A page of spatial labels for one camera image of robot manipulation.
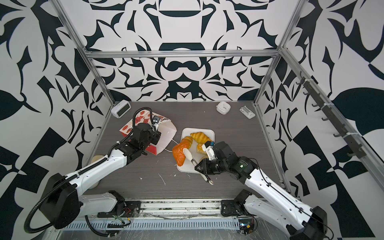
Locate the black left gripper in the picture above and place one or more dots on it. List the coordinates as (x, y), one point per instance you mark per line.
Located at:
(156, 136)

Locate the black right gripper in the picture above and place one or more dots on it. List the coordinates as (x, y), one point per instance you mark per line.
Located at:
(206, 168)

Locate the orange fake bread slice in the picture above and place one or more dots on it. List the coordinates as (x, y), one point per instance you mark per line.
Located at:
(178, 153)

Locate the yellow fake croissant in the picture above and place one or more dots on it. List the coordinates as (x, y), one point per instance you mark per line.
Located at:
(200, 137)

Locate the red patterned paper bag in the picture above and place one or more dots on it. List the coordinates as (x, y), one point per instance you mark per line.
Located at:
(165, 127)

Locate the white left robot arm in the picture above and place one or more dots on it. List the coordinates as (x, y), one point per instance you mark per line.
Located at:
(64, 197)

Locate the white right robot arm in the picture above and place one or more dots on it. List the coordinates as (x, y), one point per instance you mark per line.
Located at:
(265, 199)

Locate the white plastic tray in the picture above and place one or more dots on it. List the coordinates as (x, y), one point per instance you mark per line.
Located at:
(188, 166)

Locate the white digital alarm clock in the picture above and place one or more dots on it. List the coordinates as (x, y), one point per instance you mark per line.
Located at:
(121, 108)

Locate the white square analog clock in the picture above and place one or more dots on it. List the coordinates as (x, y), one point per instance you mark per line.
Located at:
(223, 108)

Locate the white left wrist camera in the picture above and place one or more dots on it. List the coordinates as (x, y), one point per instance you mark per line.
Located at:
(156, 120)

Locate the grey wall hook rack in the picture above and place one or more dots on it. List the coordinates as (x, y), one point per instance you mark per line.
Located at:
(333, 115)

